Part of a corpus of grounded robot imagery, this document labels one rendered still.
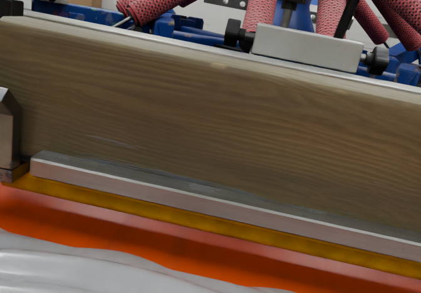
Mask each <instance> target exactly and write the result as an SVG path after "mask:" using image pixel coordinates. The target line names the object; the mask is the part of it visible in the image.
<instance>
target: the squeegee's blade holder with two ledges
mask: <svg viewBox="0 0 421 293"><path fill-rule="evenodd" d="M30 174H31V175H32V176H34V177H39V178H44V179H47V180H52V181H56V182H61V183H66V184H70V185H75V186H78V187H83V188H89V189H92V190H98V191H101V192H106V193H111V194H114V195H119V196H123V197H128V198H134V199H137V200H142V201H145V202H150V203H156V204H159V205H165V206H168V207H173V208H178V209H181V210H186V211H190V212H195V213H201V214H204V215H209V216H212V217H217V218H223V219H226V220H231V221H235V222H240V223H244V224H249V225H253V226H257V227H262V228H265V229H271V230H276V231H280V232H285V233H288V234H293V235H298V236H302V237H307V238H311V239H316V240H321V241H324V242H329V243H332V244H338V245H343V246H347V247H352V248H355V249H360V250H365V251H369V252H374V253H378V254H383V255H388V256H391V257H396V258H399V259H405V260H410V261H414V262H419V263H421V232H416V231H412V230H407V229H401V228H398V227H392V226H389V225H384V224H379V223H375V222H370V221H366V220H361V219H358V218H353V217H347V216H344V215H338V214H335V213H329V212H324V211H320V210H315V209H312V208H307V207H302V206H298V205H293V204H289V203H284V202H279V201H275V200H270V199H266V198H261V197H256V196H252V195H247V194H243V193H238V192H233V191H230V190H224V189H221V188H215V187H210V186H207V185H201V184H198V183H192V182H187V181H184V180H179V179H175V178H170V177H165V176H161V175H156V174H152V173H147V172H141V171H138V170H133V169H129V168H124V167H119V166H115V165H110V164H107V163H102V162H96V161H93V160H87V159H84V158H78V157H73V156H69V155H64V154H61V153H56V152H51V151H47V150H42V151H40V152H39V153H37V154H35V155H34V156H32V157H31V159H30Z"/></svg>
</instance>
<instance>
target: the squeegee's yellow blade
mask: <svg viewBox="0 0 421 293"><path fill-rule="evenodd" d="M23 176H24V177H29V178H34V179H38V180H43V181H46V182H51V183H57V184H60V185H65V186H69V187H74V188H79V189H82V190H87V191H91V192H96V193H101V194H105V195H110V196H113V197H118V198H124V199H127V200H132V201H136V202H141V203H146V204H149V205H154V206H158V207H163V208H168V209H172V210H176V211H180V212H185V213H191V214H194V215H199V216H203V217H207V218H213V219H216V220H221V221H225V222H230V223H234V224H238V225H243V226H247V227H252V228H255V229H261V230H266V231H269V232H274V233H278V234H283V235H288V236H292V237H297V238H300V239H305V240H310V241H314V242H319V243H322V244H328V245H333V246H336V247H341V248H345V249H350V250H355V251H359V252H364V253H367V254H372V255H377V256H381V257H386V258H389V259H395V260H400V261H403V262H408V263H412V264H417V265H421V263H419V262H414V261H410V260H405V259H399V258H396V257H391V256H388V255H383V254H378V253H374V252H369V251H365V250H360V249H355V248H352V247H347V246H343V245H338V244H332V243H329V242H324V241H321V240H316V239H311V238H307V237H302V236H298V235H293V234H288V233H285V232H280V231H276V230H271V229H265V228H262V227H257V226H253V225H249V224H244V223H240V222H235V221H231V220H226V219H223V218H217V217H212V216H209V215H204V214H201V213H195V212H190V211H186V210H181V209H178V208H173V207H168V206H165V205H159V204H156V203H150V202H145V201H142V200H137V199H134V198H128V197H123V196H119V195H114V194H111V193H106V192H101V191H98V190H92V189H89V188H83V187H78V186H75V185H70V184H66V183H61V182H56V181H52V180H47V179H44V178H39V177H34V176H32V175H31V174H30V172H28V173H27V174H25V175H23Z"/></svg>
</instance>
